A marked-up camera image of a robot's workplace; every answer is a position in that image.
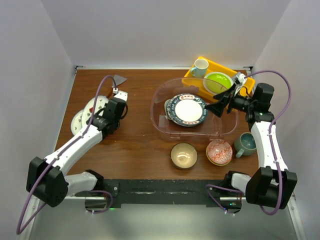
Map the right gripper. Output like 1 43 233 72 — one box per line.
204 82 256 118

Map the metal scraper wooden handle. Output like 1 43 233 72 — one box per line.
106 74 127 98

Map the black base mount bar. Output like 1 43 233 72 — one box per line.
102 179 245 211

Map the light blue mug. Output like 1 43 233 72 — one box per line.
190 58 209 78

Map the white flower plate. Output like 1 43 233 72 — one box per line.
81 95 109 127

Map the red patterned bowl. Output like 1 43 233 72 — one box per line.
206 139 233 166

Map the teal ceramic mug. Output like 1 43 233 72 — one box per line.
234 132 257 158

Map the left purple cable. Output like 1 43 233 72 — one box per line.
16 74 118 235

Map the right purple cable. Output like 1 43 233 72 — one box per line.
239 69 293 216

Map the cream black bowl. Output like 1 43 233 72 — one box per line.
170 142 198 170

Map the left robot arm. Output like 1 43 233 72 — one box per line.
26 91 128 207

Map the yellow plastic tray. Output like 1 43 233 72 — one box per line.
181 56 256 111

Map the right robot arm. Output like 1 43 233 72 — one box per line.
205 83 298 210

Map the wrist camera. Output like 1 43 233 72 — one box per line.
112 87 128 102
231 72 247 95

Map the teal rim lettered plate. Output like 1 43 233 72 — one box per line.
170 93 208 127

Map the purple cable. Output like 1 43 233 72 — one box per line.
239 69 293 216
16 74 118 235

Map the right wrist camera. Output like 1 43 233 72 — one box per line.
231 72 247 95

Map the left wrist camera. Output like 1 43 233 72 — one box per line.
112 87 128 102

